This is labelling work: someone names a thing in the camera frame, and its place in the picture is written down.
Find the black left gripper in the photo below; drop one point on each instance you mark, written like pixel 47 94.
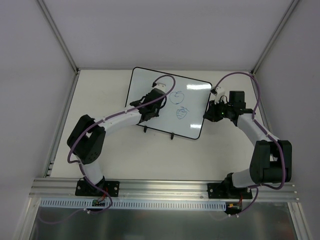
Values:
pixel 147 110

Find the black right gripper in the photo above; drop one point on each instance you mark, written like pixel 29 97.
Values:
pixel 212 112

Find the white whiteboard black frame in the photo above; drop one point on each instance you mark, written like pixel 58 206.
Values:
pixel 186 104

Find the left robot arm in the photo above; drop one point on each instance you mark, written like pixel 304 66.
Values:
pixel 87 139

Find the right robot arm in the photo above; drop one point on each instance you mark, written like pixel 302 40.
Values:
pixel 271 161

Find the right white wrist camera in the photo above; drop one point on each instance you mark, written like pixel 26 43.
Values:
pixel 218 93

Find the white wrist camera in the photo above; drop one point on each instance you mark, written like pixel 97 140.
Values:
pixel 159 85
pixel 218 93

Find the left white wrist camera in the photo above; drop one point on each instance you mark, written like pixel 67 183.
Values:
pixel 159 85

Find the aluminium side rail right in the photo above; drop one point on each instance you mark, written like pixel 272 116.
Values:
pixel 274 100

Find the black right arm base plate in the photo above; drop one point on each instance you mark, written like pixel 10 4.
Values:
pixel 223 191

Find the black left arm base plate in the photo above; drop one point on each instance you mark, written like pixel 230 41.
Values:
pixel 111 188

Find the aluminium corner post left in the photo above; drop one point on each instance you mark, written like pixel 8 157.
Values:
pixel 52 25

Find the aluminium corner post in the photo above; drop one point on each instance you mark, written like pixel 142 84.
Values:
pixel 52 25
pixel 275 34

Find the white slotted cable duct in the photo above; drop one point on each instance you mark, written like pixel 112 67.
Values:
pixel 134 204

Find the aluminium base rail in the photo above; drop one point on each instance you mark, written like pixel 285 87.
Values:
pixel 175 190

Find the aluminium corner post right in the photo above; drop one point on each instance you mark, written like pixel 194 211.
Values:
pixel 275 34

